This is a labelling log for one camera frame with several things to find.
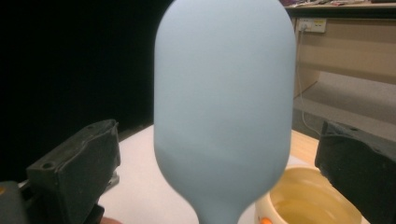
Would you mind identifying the light blue rice paddle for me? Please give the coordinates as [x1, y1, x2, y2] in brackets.
[153, 0, 297, 224]

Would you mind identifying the wooden shelf unit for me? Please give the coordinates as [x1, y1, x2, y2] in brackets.
[284, 1, 396, 98]

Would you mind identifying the assorted desk clutter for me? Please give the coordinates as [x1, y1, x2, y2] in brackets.
[279, 0, 372, 7]

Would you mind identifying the white board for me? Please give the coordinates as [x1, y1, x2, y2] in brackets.
[98, 124, 372, 224]

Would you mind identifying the light wooden table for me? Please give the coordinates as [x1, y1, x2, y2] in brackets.
[290, 130, 320, 166]

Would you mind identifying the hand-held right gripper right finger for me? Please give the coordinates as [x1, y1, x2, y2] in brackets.
[314, 120, 396, 224]

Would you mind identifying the cream ribbed cup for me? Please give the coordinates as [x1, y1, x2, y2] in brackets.
[254, 164, 363, 224]

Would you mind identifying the black curtain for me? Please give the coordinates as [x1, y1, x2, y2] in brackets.
[0, 0, 174, 185]

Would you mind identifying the white wall socket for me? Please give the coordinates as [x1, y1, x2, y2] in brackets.
[297, 18, 328, 34]

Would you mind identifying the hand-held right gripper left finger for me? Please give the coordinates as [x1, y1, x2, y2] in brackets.
[26, 119, 121, 224]

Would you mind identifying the thin white cable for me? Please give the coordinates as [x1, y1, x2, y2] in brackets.
[296, 29, 321, 136]

